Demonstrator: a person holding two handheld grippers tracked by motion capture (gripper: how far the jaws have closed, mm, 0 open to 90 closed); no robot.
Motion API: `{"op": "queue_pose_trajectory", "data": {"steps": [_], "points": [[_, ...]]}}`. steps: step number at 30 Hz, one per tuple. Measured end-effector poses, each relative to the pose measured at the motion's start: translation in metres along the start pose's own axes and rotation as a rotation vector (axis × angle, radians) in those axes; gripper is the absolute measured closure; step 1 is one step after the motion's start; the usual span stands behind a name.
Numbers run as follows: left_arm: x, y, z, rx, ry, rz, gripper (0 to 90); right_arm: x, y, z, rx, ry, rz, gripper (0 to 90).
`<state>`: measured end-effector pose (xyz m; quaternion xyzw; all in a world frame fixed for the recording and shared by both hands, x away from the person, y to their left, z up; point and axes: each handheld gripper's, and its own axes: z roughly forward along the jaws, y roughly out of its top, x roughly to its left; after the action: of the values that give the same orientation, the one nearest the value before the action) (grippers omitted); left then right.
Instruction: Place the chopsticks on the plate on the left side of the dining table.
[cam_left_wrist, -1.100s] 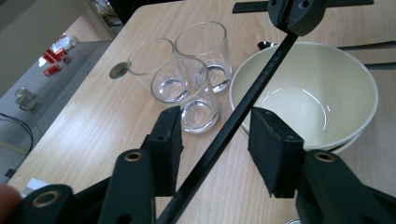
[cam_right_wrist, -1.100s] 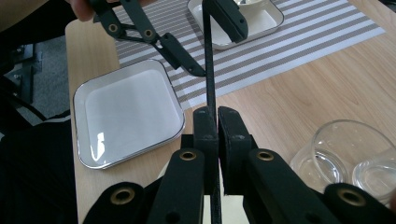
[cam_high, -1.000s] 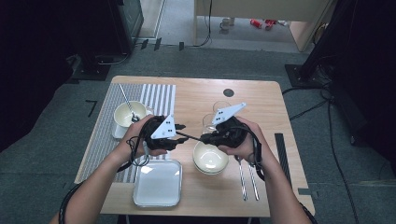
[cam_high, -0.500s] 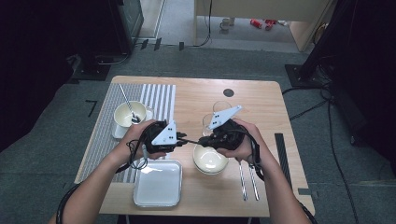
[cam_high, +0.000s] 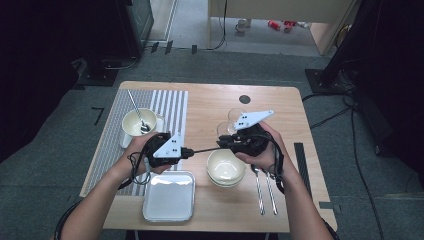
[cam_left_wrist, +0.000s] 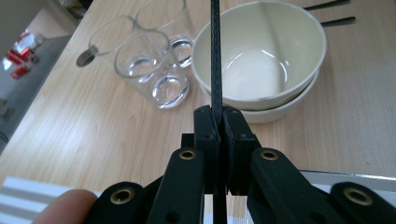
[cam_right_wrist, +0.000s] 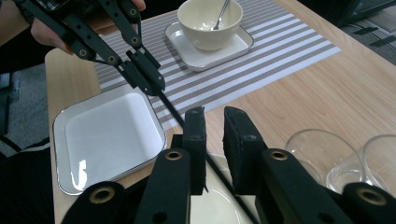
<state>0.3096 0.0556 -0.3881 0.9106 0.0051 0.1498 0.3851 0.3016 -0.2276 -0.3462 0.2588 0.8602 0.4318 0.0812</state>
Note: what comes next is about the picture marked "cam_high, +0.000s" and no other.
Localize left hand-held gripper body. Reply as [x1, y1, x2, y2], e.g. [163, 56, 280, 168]
[143, 132, 184, 169]

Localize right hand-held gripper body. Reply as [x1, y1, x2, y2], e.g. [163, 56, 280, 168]
[232, 109, 275, 158]

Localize thin dark rod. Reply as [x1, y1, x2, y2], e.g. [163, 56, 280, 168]
[193, 147, 223, 155]

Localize cream ceramic bowl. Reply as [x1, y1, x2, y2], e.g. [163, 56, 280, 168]
[206, 148, 247, 184]
[208, 176, 246, 189]
[121, 107, 158, 138]

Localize white square plate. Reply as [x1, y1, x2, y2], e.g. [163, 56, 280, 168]
[119, 114, 166, 150]

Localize person's right hand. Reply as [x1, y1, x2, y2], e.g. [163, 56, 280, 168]
[235, 121, 298, 181]

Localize person's left hand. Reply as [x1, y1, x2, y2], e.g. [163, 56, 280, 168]
[114, 131, 175, 178]

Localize clear drinking glass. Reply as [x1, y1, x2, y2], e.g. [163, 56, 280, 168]
[216, 122, 235, 138]
[227, 107, 249, 135]

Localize black carbon fibre strip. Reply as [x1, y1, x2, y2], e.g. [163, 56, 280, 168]
[292, 142, 315, 201]

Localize grey striped placemat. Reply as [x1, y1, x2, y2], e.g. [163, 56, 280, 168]
[83, 89, 189, 197]

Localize person's dark clothing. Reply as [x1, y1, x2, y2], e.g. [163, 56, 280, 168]
[124, 231, 279, 240]

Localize black tape piece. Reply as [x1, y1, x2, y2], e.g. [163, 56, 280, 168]
[318, 200, 341, 211]

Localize white cup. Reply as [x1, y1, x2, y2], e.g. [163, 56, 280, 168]
[234, 18, 248, 34]

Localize black metal stand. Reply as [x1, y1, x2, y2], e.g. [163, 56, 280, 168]
[304, 0, 378, 95]

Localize dark cabinet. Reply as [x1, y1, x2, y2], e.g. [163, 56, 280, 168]
[114, 0, 155, 59]

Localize beige wooden furniture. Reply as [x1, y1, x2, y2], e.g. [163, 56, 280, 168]
[207, 0, 359, 56]

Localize dark curtain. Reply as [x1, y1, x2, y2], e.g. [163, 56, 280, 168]
[349, 0, 424, 188]
[0, 0, 134, 164]

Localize right hand-held gripper cable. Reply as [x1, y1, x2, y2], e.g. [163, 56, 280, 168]
[251, 132, 287, 196]

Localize hand-held gripper cable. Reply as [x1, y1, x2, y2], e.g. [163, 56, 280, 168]
[251, 132, 287, 196]
[53, 133, 164, 240]

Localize left hand-held gripper cable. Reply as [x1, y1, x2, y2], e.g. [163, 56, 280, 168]
[53, 133, 164, 240]

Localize short black floor cable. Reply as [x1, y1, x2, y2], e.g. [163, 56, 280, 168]
[309, 106, 352, 130]

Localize black cable by base plate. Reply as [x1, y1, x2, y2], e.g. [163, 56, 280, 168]
[103, 54, 141, 71]

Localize black stand base plate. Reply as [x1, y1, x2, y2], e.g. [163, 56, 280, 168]
[71, 68, 119, 91]

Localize long black floor cable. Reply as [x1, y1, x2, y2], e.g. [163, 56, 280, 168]
[301, 89, 384, 240]

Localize black hanging cable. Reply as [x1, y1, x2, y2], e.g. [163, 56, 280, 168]
[205, 0, 230, 52]

